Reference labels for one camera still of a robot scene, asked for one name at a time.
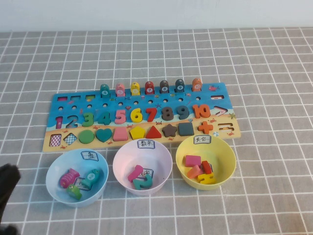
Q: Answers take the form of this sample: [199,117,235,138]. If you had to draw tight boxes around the light blue plastic bowl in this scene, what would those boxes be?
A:
[45,148,109,208]

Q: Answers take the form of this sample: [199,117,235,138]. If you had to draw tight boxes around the pink wooden rectangle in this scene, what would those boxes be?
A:
[183,155,202,168]

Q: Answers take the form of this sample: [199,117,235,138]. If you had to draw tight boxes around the grey checkered tablecloth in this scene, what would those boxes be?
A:
[0,27,313,235]

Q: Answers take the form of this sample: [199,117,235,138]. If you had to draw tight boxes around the yellow wooden pentagon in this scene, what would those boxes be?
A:
[129,125,146,140]

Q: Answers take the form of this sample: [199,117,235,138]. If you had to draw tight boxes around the orange wooden rhombus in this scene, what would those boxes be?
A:
[187,165,201,179]

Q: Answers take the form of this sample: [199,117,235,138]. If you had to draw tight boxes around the teal fish number four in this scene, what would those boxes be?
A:
[99,82,111,98]

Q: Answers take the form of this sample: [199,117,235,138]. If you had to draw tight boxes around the yellow fish number six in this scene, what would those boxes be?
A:
[130,81,141,95]

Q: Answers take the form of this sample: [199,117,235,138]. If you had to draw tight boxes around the green wooden circle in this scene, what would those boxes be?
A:
[78,128,95,143]

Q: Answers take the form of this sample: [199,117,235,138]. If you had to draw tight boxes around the light pink plastic bowl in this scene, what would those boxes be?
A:
[112,139,173,196]

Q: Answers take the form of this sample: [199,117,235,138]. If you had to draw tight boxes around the teal wooden number two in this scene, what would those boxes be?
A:
[133,173,154,190]

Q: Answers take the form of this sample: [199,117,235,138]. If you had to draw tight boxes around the dark blue wooden number nine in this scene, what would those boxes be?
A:
[176,104,190,120]

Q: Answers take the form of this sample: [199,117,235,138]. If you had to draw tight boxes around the brown fish number eight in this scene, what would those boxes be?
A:
[159,79,170,94]

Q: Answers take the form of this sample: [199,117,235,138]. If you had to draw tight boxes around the teal fish number two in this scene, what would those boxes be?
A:
[81,168,101,188]

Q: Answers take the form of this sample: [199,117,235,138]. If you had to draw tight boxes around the orange wooden number ten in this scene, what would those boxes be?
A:
[192,103,211,118]

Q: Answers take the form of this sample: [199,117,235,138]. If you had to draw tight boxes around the red fish number seven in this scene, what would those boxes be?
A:
[144,80,155,95]

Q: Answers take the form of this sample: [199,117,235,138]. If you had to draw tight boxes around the pink wooden number five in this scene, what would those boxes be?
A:
[114,108,127,124]

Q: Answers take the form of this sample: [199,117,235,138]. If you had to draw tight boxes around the orange fish number ten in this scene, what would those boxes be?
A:
[192,77,203,92]

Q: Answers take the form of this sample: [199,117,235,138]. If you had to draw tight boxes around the green wooden number three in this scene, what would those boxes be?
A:
[82,110,95,127]

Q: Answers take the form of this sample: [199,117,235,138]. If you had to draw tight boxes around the red wooden sign piece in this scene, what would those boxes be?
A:
[201,160,212,175]

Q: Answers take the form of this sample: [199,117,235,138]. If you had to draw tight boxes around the teal wooden heart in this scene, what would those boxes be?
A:
[95,127,112,142]

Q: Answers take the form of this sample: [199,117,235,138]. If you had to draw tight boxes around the wooden number puzzle board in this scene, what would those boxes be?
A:
[42,82,242,151]

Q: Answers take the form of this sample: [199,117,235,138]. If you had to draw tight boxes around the pink wooden trapezoid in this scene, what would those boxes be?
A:
[112,126,129,141]

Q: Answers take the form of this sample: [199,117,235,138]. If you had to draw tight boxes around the yellow wooden sign piece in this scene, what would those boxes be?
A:
[197,172,217,184]

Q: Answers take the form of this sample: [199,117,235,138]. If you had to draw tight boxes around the green wooden fish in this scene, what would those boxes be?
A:
[66,185,83,201]

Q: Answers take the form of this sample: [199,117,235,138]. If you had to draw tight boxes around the yellow wooden number six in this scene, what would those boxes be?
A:
[130,107,144,123]

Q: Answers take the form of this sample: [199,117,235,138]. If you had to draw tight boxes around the brown wooden star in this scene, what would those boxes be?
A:
[161,122,178,137]

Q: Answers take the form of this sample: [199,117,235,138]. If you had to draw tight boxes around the orange wooden plus sign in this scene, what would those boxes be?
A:
[197,120,214,135]

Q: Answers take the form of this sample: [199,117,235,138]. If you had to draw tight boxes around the red wooden triangle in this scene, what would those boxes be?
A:
[145,124,162,139]

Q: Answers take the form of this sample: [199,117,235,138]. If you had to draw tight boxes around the dark blue wooden square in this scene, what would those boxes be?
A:
[178,121,195,136]

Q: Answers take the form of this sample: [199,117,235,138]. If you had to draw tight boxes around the yellow plastic bowl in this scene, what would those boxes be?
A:
[175,135,237,191]

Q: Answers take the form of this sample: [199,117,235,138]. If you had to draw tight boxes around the magenta wooden fish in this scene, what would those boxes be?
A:
[59,167,81,188]

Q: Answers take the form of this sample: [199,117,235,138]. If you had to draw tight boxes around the teal wooden number four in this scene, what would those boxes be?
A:
[97,110,112,125]

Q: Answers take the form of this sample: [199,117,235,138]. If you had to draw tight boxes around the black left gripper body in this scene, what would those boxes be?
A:
[0,163,22,218]

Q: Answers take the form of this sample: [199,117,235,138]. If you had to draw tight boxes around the pink wooden number one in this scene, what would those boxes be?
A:
[127,164,144,182]

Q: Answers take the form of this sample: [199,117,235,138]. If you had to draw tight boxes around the red wooden number seven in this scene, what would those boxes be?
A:
[146,106,158,122]

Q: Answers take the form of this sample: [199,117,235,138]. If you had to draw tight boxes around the pink fish number five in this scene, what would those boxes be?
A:
[114,82,126,97]

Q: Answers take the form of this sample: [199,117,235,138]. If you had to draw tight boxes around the dark blue fish number nine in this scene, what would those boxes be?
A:
[175,78,186,93]

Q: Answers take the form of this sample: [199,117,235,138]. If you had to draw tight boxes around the brown wooden number eight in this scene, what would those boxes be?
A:
[161,105,175,121]

